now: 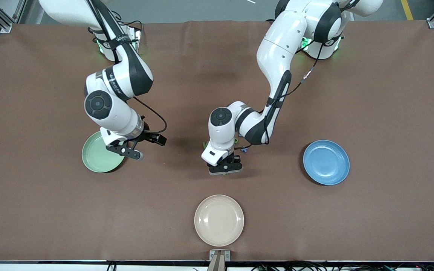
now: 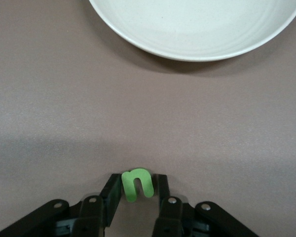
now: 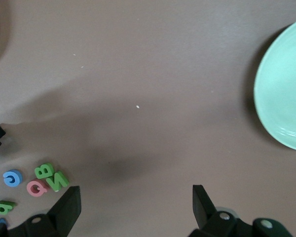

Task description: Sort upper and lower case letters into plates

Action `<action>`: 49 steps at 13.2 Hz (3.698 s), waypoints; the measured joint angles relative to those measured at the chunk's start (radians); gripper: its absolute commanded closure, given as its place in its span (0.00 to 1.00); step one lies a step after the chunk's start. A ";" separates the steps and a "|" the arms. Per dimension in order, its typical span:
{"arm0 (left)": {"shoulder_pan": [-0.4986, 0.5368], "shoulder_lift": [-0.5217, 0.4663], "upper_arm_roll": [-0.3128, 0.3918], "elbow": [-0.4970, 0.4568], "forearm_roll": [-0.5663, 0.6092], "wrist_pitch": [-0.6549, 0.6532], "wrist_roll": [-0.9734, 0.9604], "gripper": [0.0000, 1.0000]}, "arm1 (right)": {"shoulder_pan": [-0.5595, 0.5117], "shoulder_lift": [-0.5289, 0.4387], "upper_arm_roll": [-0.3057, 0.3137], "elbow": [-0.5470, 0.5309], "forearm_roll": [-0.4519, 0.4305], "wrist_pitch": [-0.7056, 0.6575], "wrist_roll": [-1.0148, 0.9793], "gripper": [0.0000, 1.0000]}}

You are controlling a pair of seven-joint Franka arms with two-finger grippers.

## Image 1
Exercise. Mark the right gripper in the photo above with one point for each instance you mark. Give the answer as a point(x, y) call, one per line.
point(146, 136)

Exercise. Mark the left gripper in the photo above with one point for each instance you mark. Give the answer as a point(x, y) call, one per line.
point(229, 159)

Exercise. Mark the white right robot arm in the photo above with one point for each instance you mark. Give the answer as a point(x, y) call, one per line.
point(126, 75)

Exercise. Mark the silver arm base box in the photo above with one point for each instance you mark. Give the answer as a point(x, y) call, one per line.
point(136, 39)
point(304, 43)

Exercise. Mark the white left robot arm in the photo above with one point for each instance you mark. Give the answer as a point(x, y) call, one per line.
point(277, 49)

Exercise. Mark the beige plate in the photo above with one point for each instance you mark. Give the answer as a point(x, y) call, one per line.
point(219, 220)

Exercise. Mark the light green plate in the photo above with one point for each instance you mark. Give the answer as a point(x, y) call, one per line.
point(96, 158)

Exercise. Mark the brown table cover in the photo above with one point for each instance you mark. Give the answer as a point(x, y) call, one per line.
point(202, 56)

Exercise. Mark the blue plate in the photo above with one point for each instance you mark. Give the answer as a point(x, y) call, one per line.
point(326, 162)

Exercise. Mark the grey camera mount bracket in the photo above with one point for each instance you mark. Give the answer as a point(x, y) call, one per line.
point(219, 259)

